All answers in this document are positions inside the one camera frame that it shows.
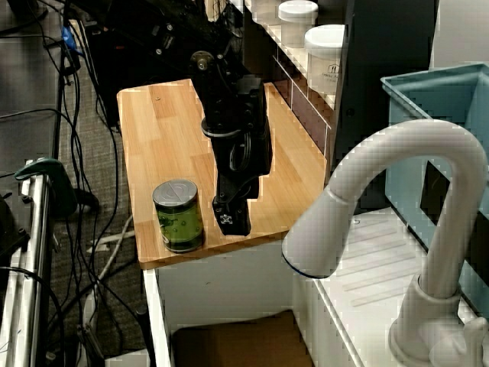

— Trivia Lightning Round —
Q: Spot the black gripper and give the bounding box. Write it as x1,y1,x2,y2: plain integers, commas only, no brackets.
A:
211,122,274,237

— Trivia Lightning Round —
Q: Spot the green tin can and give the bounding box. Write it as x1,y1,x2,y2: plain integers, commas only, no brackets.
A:
151,179,206,254

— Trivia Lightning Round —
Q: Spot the white sink unit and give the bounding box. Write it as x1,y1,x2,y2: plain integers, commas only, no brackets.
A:
143,208,489,367

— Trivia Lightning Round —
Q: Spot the brown board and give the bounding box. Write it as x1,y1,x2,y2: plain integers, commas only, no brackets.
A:
171,309,315,367

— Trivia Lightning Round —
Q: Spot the dark tile backsplash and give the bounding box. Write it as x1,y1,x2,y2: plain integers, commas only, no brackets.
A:
271,51,332,156

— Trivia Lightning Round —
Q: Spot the white shelf ledge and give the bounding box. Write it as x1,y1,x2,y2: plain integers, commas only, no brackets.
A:
228,0,347,112

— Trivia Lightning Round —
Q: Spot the teal plastic crate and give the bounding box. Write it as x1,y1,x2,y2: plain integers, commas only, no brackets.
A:
380,63,489,318

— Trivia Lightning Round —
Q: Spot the green clamp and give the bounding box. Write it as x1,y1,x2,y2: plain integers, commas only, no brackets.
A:
14,157,79,219

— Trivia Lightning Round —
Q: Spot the white printed lidded jar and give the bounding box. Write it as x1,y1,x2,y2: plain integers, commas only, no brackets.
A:
304,24,347,95

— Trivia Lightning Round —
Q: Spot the pale curved kitchen faucet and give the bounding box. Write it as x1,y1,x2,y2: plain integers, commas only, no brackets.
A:
281,118,489,367

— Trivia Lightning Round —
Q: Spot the plain white lidded jar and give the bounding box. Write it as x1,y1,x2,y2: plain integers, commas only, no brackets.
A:
277,0,319,49

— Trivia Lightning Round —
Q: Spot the dark vertical panel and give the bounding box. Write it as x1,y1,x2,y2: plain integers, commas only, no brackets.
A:
332,0,439,215

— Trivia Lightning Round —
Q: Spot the white cable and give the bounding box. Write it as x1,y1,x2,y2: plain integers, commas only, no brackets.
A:
87,217,134,284

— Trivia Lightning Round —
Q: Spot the black cable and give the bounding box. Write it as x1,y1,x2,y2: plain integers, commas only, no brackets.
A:
0,265,66,367

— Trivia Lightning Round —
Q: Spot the black metal mount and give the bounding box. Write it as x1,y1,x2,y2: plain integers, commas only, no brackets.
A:
0,190,31,268

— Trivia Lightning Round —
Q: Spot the aluminium rail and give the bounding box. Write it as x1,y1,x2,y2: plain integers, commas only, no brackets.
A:
0,174,53,367

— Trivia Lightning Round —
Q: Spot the blue cable connector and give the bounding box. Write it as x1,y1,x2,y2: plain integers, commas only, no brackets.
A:
60,18,83,54

